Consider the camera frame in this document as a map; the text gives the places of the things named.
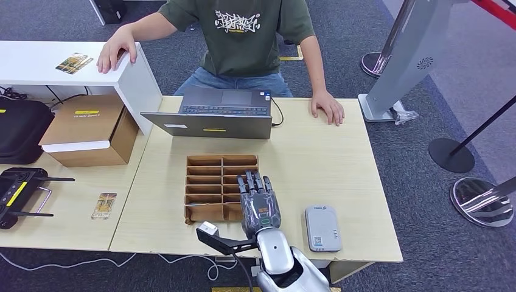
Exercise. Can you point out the person's right hand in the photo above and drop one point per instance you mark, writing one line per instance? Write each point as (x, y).
(115, 50)

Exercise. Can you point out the person's left hand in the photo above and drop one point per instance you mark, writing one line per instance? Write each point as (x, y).
(327, 107)

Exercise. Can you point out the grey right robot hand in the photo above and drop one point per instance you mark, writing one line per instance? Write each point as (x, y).
(261, 209)

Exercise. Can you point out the person's right forearm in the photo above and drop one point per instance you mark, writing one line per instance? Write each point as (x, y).
(149, 27)

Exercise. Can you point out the person's left forearm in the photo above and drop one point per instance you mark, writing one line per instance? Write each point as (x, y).
(313, 64)

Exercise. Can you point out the grey card reader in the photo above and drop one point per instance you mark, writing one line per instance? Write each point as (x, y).
(322, 225)

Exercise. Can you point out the wooden card rack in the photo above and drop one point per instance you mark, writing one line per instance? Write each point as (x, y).
(205, 173)

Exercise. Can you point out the person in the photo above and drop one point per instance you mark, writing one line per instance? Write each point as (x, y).
(242, 52)

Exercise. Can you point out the black computer tower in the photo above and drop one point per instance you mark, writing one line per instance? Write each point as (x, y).
(112, 10)

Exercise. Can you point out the grey power adapter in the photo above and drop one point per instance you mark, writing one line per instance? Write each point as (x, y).
(223, 260)

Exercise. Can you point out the clear plastic bag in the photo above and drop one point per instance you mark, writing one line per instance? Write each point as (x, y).
(405, 116)

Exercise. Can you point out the brown cardboard box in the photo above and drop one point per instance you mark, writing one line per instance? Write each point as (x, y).
(85, 123)

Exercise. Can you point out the white shelf unit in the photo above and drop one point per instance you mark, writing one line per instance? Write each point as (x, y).
(32, 60)

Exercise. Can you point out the white flat board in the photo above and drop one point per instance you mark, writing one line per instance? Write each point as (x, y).
(324, 264)

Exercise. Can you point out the silver kiosk stand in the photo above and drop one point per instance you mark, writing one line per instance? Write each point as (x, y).
(409, 60)

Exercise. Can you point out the grey laptop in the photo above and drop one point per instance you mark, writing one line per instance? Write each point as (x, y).
(209, 127)

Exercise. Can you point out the wooden desk leg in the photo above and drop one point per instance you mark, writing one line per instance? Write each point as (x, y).
(346, 272)

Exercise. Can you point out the black carrying case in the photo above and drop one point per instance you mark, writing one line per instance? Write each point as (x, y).
(22, 131)

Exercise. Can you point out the black controller with antennas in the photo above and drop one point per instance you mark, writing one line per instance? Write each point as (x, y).
(16, 195)

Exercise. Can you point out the red barrier belt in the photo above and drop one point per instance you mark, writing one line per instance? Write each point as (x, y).
(496, 14)

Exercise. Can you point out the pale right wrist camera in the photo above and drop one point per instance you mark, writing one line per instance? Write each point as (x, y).
(209, 229)

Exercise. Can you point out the chrome stanchion post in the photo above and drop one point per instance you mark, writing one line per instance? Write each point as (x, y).
(481, 207)
(397, 28)

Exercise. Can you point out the black stanchion post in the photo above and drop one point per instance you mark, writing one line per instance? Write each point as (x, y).
(450, 157)

